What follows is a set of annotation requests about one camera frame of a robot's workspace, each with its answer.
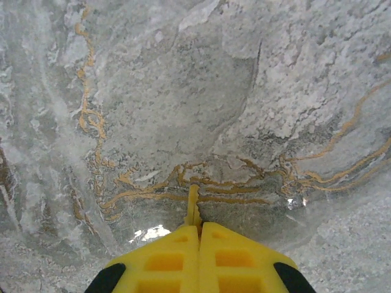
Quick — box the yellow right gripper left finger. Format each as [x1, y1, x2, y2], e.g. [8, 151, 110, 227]
[84, 225, 201, 293]

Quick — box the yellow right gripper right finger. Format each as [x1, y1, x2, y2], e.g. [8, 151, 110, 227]
[199, 221, 317, 293]

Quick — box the small brass key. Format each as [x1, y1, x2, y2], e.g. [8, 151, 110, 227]
[183, 184, 203, 228]

